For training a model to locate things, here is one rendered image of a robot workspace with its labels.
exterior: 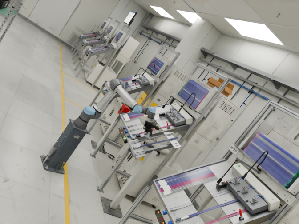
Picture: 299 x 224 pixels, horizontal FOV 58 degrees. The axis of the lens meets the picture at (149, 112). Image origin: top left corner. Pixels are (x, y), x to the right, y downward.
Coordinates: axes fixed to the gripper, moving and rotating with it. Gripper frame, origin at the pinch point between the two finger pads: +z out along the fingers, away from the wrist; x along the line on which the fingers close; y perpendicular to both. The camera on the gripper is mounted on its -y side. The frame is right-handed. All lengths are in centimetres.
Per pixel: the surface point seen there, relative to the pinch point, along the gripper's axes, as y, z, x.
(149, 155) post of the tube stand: 1.0, 13.3, 13.9
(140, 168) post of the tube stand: 8.3, 28.8, 14.1
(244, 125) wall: -201, 25, -94
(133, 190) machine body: 1, 82, -17
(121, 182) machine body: 13, 80, -30
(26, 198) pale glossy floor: 116, 38, 40
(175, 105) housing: -52, -16, -61
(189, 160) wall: -149, 126, -147
